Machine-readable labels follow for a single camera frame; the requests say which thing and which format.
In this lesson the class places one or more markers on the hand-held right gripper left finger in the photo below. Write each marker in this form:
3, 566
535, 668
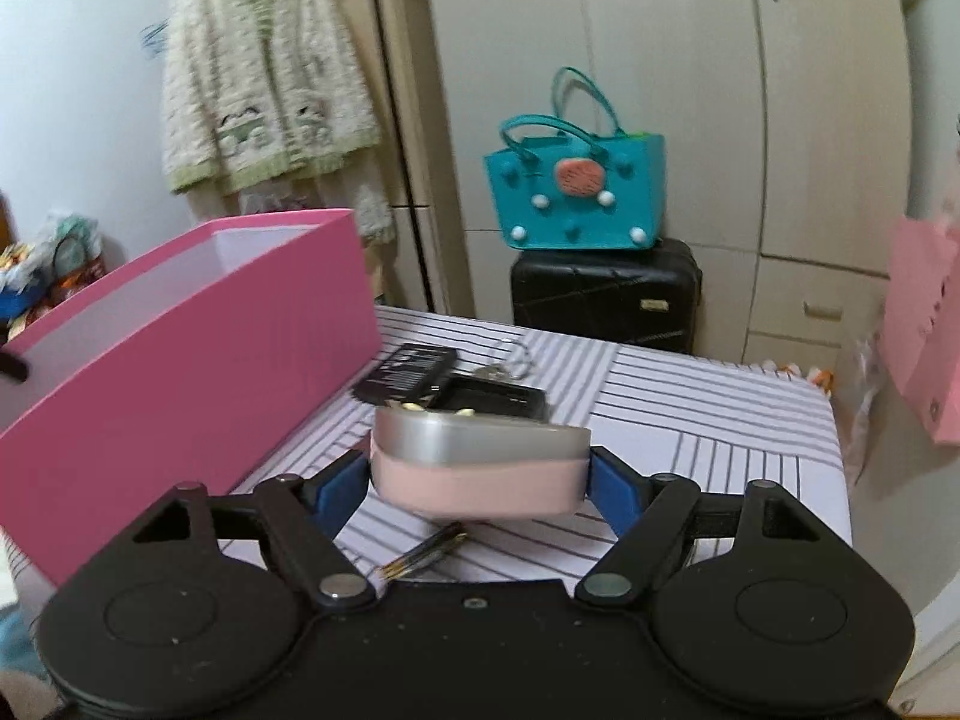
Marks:
341, 491

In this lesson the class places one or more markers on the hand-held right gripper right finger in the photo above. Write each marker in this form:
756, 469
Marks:
611, 484

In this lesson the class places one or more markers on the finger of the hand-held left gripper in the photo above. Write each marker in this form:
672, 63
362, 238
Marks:
11, 367

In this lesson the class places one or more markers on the small black gold battery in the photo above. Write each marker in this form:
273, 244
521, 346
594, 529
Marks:
424, 549
435, 559

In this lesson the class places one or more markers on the pink silver case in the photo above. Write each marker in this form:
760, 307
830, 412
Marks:
480, 480

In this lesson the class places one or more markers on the yellow starfish clip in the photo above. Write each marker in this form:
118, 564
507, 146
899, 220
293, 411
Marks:
461, 412

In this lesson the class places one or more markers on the black charger tray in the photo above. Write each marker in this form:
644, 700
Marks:
495, 397

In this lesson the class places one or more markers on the pink cardboard box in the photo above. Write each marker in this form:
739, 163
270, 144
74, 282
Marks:
187, 405

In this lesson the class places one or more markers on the pile of colourful packets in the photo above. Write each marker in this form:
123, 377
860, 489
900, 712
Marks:
60, 262

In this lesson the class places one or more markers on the striped tablecloth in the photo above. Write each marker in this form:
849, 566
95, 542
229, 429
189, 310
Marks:
712, 427

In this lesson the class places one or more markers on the black suitcase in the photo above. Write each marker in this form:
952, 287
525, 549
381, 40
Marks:
600, 292

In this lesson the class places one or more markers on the wooden wardrobe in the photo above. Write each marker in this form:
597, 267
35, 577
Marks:
411, 270

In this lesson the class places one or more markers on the teal felt handbag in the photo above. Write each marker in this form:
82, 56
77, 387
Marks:
570, 217

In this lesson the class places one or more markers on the clear plastic bag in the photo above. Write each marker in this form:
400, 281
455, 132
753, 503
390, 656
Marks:
874, 390

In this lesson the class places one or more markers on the pink shopping bag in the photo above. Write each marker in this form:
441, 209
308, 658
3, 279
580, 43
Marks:
922, 315

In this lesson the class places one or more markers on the blue clothes hanger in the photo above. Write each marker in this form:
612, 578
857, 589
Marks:
155, 39

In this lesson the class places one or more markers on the fluffy cream green cardigan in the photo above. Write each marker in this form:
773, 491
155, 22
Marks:
262, 90

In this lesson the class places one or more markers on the beige wardrobe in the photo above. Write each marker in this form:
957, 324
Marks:
675, 52

